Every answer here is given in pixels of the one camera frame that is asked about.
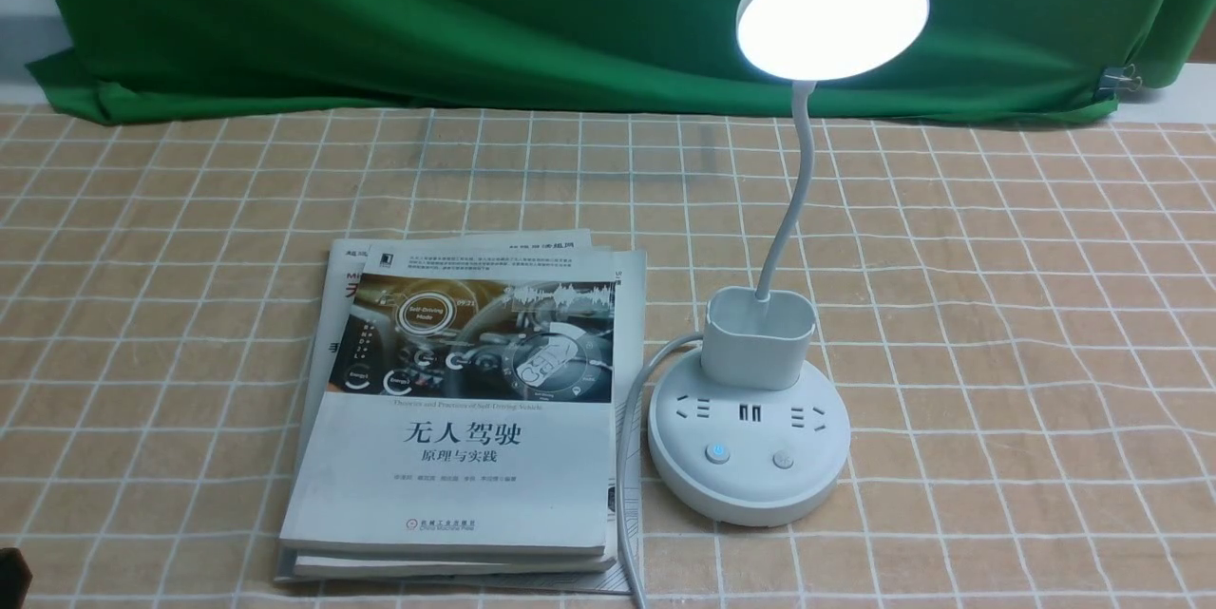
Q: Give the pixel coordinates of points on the white desk lamp with sockets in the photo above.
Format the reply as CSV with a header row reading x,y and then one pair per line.
x,y
742,428

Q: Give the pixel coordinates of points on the bottom book in stack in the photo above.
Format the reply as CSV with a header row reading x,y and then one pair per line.
x,y
597,575

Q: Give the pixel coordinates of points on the top self-driving textbook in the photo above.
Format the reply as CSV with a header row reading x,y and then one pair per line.
x,y
456,438

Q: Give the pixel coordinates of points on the checkered orange tablecloth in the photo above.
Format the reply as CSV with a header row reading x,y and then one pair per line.
x,y
1020,323

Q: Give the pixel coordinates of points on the green backdrop cloth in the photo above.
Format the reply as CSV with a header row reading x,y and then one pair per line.
x,y
155,61

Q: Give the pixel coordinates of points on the metal binder clip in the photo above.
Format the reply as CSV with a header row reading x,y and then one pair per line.
x,y
1115,81

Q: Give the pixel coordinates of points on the black object at left edge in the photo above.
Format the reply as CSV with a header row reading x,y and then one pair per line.
x,y
15,578

